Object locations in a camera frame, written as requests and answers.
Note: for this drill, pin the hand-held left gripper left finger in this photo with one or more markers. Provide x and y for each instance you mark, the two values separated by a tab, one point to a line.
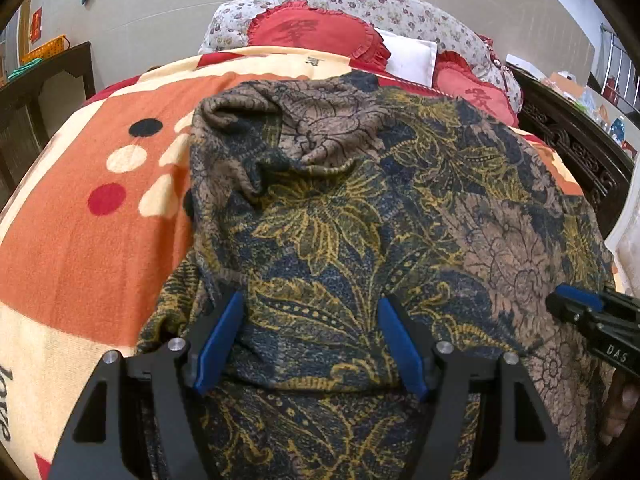
220	345

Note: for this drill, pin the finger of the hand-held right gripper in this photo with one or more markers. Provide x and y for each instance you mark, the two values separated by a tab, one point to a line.
575	305

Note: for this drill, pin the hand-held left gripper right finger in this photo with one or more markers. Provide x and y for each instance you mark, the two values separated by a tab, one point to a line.
400	345

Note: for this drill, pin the floral patterned dark garment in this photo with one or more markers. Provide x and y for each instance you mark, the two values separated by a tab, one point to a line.
350	220

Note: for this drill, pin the person's right hand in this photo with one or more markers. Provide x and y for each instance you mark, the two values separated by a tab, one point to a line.
622	410

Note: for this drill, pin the orange cream printed blanket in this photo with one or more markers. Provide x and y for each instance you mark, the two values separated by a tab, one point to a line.
75	240

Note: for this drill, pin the pile of assorted packages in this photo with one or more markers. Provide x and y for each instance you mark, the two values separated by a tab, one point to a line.
590	102

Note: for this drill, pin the small red heart cushion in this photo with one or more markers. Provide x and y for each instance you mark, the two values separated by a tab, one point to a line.
475	95

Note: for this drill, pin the metal railing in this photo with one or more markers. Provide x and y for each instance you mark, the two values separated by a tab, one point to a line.
617	70

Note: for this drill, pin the white pillow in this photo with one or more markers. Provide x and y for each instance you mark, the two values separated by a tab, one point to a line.
410	55

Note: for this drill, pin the dark wooden table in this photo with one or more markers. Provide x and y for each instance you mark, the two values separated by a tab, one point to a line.
20	110

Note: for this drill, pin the large red heart cushion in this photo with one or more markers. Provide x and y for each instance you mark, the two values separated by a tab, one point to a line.
310	32

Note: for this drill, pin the green cloth item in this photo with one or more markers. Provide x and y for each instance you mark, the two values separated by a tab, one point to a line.
25	67

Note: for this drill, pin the orange plastic basket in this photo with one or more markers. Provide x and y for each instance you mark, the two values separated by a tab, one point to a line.
45	49

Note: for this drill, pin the dark carved wooden bed frame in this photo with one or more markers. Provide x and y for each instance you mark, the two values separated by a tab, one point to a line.
575	145

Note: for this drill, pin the red wall decoration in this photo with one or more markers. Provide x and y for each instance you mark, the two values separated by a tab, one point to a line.
35	25

